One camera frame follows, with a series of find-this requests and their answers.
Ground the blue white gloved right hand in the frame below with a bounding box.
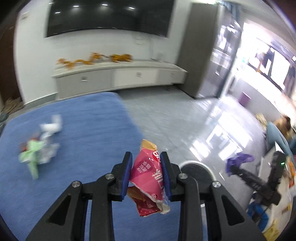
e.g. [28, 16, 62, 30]
[247, 201, 269, 232]

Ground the white low tv cabinet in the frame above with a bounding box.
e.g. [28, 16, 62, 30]
[52, 60, 187, 100]

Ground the purple stool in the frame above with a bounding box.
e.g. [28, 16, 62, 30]
[238, 92, 251, 107]

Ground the white black printed wrapper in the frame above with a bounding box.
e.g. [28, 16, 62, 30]
[37, 132, 60, 165]

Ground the red small candy wrapper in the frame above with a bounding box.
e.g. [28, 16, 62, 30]
[20, 137, 39, 152]

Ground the dark brown door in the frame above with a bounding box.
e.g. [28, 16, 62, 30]
[1, 14, 21, 103]

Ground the grey tall cabinet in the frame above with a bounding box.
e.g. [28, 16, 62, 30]
[177, 1, 242, 99]

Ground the white round trash bin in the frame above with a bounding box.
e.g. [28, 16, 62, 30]
[179, 161, 217, 184]

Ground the white tissue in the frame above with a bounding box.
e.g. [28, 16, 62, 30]
[40, 114, 62, 134]

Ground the golden tiger figurine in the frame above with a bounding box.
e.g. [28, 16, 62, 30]
[109, 54, 133, 62]

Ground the black wall television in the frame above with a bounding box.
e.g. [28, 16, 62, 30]
[46, 0, 175, 37]

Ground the golden dragon figurine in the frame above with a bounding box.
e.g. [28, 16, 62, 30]
[56, 52, 108, 70]

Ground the person in beige clothes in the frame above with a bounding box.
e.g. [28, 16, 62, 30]
[273, 115, 295, 142]

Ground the pink red snack bag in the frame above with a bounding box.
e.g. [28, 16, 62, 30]
[127, 139, 170, 217]

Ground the light green tissue packet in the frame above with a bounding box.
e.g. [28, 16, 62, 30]
[18, 141, 42, 180]

